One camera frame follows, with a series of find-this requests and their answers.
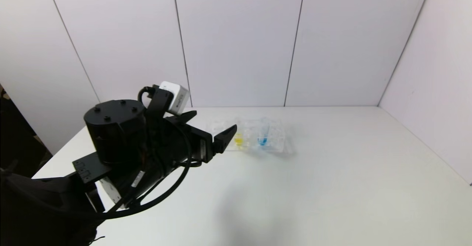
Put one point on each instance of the test tube with yellow pigment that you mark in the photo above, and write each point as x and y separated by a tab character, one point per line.
240	140

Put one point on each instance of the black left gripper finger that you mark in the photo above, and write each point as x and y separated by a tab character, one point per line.
182	118
224	137

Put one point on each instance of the test tube with blue pigment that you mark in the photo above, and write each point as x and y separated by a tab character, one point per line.
262	140

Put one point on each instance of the clear acrylic test tube rack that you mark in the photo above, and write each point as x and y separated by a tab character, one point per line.
274	142

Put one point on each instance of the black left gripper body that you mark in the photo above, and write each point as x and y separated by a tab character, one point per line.
204	148

